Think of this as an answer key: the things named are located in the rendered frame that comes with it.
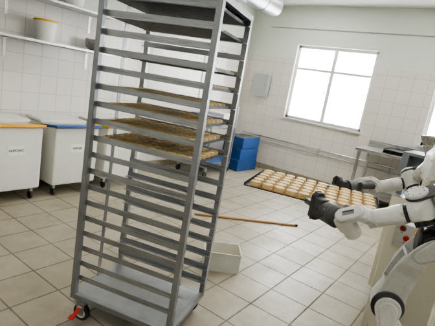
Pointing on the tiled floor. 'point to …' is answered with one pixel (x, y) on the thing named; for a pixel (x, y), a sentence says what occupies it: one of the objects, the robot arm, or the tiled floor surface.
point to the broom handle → (247, 219)
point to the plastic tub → (224, 257)
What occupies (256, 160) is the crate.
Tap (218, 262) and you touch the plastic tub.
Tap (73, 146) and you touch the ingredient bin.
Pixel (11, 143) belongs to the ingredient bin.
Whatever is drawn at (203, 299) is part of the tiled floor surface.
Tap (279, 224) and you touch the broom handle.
